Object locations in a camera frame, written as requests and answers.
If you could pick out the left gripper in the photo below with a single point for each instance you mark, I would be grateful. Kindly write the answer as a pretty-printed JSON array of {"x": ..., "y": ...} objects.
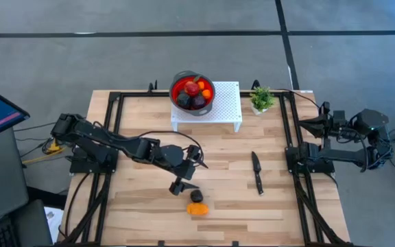
[{"x": 180, "y": 161}]

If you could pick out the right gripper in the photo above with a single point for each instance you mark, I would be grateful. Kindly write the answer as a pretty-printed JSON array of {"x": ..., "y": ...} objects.
[{"x": 336, "y": 125}]

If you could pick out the orange lumpy sweet potato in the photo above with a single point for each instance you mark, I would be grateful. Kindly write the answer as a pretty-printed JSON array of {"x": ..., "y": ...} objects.
[{"x": 197, "y": 209}]

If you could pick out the black kitchen knife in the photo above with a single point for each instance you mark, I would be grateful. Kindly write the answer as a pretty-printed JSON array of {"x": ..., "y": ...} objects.
[{"x": 256, "y": 164}]

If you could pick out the red yellow apple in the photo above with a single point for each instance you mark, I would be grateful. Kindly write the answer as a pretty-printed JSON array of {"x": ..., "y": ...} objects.
[{"x": 192, "y": 88}]

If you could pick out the red collapsible bowl grey rim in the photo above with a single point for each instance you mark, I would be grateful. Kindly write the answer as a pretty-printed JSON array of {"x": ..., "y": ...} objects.
[{"x": 175, "y": 87}]

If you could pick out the orange tangerine with leaf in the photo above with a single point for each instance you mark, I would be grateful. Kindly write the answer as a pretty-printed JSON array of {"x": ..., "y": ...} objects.
[{"x": 201, "y": 85}]

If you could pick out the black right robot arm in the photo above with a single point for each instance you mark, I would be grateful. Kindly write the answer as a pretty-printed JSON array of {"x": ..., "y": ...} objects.
[{"x": 341, "y": 154}]

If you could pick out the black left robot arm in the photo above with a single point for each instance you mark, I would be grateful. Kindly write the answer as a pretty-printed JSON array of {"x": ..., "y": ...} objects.
[{"x": 91, "y": 137}]

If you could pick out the green plant white pot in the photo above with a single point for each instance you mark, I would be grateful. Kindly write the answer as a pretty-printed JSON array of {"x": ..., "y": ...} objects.
[{"x": 262, "y": 99}]

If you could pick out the black table clamp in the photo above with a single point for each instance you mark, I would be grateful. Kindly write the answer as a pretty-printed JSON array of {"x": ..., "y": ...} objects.
[
  {"x": 161, "y": 243},
  {"x": 235, "y": 243},
  {"x": 155, "y": 85},
  {"x": 255, "y": 84}
]

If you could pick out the small white table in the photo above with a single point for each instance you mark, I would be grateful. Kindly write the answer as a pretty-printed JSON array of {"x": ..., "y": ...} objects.
[{"x": 226, "y": 103}]

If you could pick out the white paper sheet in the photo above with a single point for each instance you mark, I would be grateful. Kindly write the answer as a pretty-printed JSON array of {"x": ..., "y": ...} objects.
[{"x": 55, "y": 223}]

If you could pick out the black aluminium rig frame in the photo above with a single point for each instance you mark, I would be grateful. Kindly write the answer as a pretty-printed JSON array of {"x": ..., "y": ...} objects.
[{"x": 139, "y": 94}]

